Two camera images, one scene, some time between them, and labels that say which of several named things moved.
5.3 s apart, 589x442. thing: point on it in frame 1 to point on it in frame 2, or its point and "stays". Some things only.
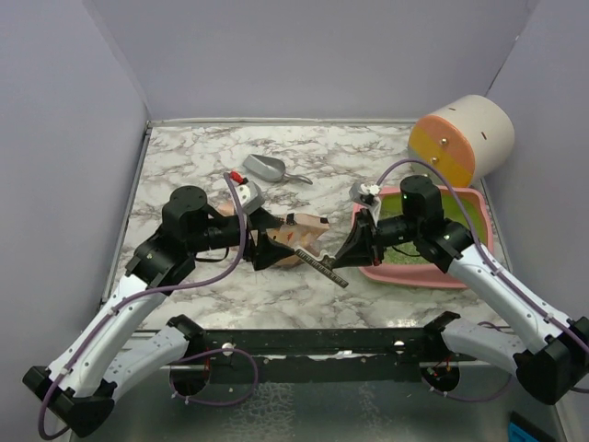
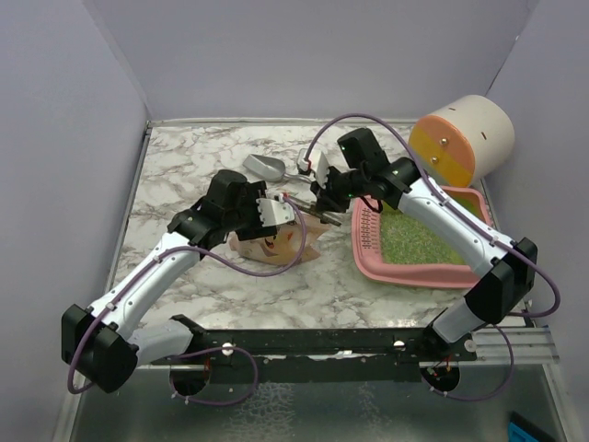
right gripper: x=364 y=243 to x=325 y=197
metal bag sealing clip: x=323 y=264 to x=317 y=215
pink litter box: x=411 y=264 stays
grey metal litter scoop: x=269 y=168 stays
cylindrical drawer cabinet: x=465 y=142 stays
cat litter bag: x=301 y=230 stays
